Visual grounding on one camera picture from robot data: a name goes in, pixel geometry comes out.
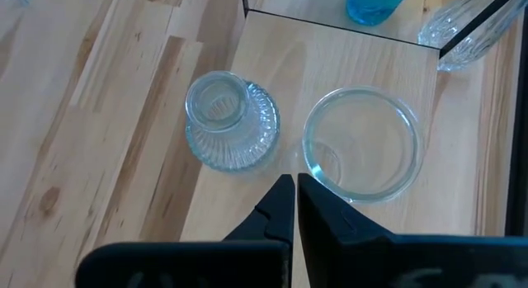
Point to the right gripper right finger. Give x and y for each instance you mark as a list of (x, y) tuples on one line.
[(330, 238)]

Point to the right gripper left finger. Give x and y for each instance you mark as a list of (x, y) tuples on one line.
[(272, 222)]

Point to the clear ribbed glass vase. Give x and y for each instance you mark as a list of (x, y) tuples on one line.
[(247, 143)]

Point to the clear cylinder glass vase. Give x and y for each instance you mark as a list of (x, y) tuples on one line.
[(363, 147)]

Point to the teal embossed glass vase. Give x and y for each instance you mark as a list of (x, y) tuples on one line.
[(375, 7)]

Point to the black-framed wooden shelf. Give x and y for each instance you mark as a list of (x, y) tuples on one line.
[(330, 65)]

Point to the slender clear cut-glass vase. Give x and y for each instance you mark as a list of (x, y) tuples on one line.
[(470, 53)]

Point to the black aluminium table frame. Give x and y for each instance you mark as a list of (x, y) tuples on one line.
[(519, 135)]

